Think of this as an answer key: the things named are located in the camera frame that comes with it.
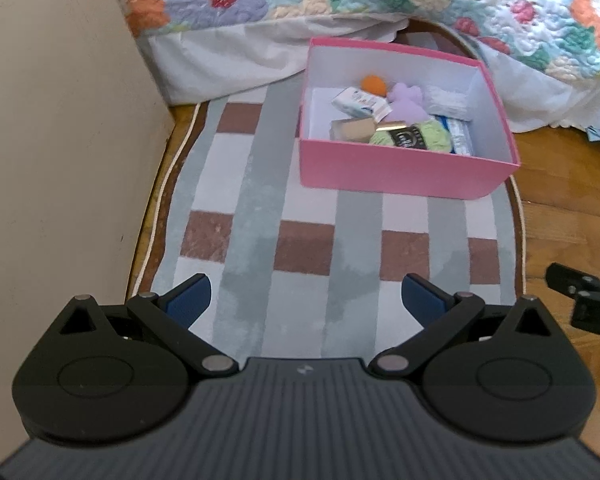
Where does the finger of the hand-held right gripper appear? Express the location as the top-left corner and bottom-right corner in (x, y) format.
(545, 262), (600, 307)

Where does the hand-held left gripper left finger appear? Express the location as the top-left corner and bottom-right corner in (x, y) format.
(60, 274), (239, 376)

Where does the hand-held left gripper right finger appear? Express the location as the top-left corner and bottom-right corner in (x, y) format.
(369, 274), (553, 376)

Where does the pink cardboard box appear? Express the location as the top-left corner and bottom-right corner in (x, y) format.
(297, 36), (522, 200)

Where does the green yarn ball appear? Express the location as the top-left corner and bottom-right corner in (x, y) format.
(369, 116), (453, 154)

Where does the blue wipes packet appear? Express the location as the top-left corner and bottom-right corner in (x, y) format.
(437, 115), (477, 157)

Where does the beige foundation tube gold cap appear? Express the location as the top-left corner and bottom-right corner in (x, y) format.
(330, 119), (406, 144)

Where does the purple plush bunny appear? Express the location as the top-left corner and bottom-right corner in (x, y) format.
(380, 82), (428, 124)

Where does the clear plastic bag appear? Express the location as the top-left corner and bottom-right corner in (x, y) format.
(422, 85), (473, 121)

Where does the white tissue pack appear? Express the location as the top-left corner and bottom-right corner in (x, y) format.
(330, 87), (392, 122)

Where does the orange makeup sponge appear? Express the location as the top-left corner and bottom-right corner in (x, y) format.
(361, 75), (389, 96)

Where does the checkered grey brown rug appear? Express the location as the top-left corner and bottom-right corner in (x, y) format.
(125, 100), (526, 361)

